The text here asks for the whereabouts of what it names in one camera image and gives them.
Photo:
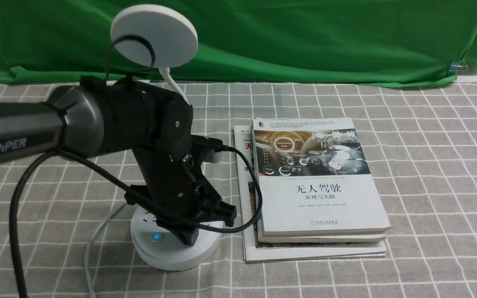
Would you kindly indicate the green backdrop cloth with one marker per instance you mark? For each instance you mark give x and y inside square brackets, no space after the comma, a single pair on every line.
[390,43]

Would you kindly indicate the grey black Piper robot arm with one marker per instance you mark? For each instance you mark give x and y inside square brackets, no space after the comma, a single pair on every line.
[94,119]

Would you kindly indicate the blue binder clip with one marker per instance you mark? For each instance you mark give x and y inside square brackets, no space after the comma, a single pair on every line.
[457,67]

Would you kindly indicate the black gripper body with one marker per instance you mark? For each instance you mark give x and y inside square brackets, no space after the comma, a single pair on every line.
[177,192]

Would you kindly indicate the grey checked tablecloth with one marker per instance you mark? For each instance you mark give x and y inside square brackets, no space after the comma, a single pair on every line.
[422,150]

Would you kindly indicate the bottom magazine book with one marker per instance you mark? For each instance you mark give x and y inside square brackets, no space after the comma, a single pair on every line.
[261,248]

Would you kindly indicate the white desk lamp with sockets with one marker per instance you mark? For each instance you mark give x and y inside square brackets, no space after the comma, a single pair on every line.
[175,42]

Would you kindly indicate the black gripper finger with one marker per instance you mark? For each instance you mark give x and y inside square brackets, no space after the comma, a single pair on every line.
[186,234]

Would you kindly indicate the white self-driving textbook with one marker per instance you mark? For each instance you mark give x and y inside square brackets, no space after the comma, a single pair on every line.
[314,178]

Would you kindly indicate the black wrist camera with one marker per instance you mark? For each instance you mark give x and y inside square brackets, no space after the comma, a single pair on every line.
[206,149]

